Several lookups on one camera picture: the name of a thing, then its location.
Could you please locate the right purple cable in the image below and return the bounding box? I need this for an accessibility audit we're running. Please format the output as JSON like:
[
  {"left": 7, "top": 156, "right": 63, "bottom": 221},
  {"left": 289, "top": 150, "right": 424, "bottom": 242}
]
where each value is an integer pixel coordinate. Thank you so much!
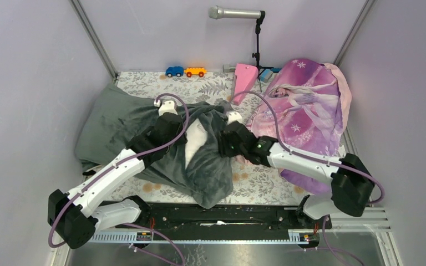
[{"left": 231, "top": 90, "right": 386, "bottom": 266}]

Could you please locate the black microphone stand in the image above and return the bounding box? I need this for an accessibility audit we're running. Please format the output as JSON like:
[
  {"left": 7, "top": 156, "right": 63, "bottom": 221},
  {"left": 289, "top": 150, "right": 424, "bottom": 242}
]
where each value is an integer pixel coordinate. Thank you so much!
[{"left": 252, "top": 11, "right": 271, "bottom": 92}]

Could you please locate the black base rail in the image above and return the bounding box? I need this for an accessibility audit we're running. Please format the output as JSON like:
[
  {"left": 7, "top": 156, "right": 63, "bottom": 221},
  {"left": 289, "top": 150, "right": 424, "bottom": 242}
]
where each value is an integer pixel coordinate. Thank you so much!
[{"left": 79, "top": 198, "right": 333, "bottom": 243}]

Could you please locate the blue toy car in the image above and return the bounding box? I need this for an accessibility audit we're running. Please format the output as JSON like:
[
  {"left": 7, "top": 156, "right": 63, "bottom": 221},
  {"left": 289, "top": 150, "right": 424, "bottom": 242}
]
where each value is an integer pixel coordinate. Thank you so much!
[{"left": 165, "top": 66, "right": 184, "bottom": 78}]

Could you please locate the grey plush pillowcase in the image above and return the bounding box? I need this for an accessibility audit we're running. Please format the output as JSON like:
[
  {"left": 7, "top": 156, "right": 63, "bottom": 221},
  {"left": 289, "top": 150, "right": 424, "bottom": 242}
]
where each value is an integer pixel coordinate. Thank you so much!
[{"left": 75, "top": 84, "right": 233, "bottom": 208}]

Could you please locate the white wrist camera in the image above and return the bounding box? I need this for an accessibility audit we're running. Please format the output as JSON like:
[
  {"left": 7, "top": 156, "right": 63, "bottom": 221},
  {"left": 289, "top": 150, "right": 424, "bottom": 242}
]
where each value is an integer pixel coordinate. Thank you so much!
[
  {"left": 226, "top": 111, "right": 243, "bottom": 125},
  {"left": 154, "top": 100, "right": 178, "bottom": 116}
]

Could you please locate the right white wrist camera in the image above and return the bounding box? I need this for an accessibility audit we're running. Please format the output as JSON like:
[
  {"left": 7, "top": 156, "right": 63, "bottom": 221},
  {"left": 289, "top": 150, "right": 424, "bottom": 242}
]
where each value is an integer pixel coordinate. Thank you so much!
[{"left": 226, "top": 111, "right": 243, "bottom": 125}]

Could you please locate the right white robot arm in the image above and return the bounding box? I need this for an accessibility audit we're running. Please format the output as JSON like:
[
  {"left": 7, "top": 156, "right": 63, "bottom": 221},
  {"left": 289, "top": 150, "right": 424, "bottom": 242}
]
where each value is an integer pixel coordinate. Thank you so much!
[{"left": 219, "top": 121, "right": 375, "bottom": 228}]

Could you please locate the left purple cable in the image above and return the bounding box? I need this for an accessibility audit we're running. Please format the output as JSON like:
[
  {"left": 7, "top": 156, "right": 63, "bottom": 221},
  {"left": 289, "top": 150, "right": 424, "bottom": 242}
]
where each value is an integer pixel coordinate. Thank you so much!
[{"left": 47, "top": 93, "right": 190, "bottom": 266}]

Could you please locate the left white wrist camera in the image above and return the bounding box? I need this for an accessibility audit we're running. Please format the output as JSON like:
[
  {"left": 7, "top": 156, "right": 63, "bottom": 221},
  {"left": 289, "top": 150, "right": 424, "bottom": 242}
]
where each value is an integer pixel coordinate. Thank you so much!
[{"left": 154, "top": 100, "right": 178, "bottom": 116}]

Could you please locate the white pillow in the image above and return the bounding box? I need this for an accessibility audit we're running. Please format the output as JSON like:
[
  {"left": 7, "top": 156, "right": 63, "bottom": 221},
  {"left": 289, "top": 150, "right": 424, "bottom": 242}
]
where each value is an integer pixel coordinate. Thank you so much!
[{"left": 185, "top": 119, "right": 208, "bottom": 168}]

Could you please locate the purple princess print blanket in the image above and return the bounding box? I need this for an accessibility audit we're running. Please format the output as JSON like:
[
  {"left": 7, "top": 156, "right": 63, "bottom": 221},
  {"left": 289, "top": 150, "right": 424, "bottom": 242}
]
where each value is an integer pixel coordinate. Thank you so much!
[{"left": 235, "top": 58, "right": 353, "bottom": 195}]

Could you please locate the light blue small box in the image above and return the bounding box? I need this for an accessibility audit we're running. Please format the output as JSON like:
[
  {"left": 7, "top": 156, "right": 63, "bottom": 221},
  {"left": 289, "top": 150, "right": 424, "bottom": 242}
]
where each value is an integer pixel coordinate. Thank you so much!
[{"left": 259, "top": 69, "right": 273, "bottom": 83}]

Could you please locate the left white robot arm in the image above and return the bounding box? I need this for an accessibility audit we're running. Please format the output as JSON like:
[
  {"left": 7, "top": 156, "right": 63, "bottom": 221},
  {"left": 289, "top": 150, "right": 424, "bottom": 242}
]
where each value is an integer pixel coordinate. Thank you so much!
[{"left": 48, "top": 111, "right": 190, "bottom": 249}]

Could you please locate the purple cable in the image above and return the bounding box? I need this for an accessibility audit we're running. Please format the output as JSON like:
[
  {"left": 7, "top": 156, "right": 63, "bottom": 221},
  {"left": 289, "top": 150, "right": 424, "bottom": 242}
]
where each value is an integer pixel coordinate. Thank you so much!
[
  {"left": 47, "top": 93, "right": 190, "bottom": 266},
  {"left": 231, "top": 90, "right": 386, "bottom": 266}
]

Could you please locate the orange toy car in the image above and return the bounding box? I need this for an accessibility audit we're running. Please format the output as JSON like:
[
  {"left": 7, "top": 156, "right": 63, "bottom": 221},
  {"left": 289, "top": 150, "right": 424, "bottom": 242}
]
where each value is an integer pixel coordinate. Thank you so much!
[{"left": 184, "top": 68, "right": 207, "bottom": 78}]

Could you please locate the floral table cloth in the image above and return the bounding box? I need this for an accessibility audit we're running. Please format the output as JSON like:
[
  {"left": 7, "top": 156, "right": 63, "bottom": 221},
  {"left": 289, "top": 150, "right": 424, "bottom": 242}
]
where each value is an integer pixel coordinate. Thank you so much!
[{"left": 86, "top": 72, "right": 318, "bottom": 205}]

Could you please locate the pink wedge block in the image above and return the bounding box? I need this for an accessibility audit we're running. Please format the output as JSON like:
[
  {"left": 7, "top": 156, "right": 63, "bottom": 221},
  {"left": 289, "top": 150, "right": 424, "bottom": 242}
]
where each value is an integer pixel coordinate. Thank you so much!
[{"left": 230, "top": 63, "right": 258, "bottom": 105}]

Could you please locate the silver microphone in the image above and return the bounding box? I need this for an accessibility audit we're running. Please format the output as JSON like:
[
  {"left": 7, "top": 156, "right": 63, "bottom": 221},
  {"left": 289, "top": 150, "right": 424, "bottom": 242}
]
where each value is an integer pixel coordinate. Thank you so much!
[{"left": 208, "top": 6, "right": 265, "bottom": 19}]

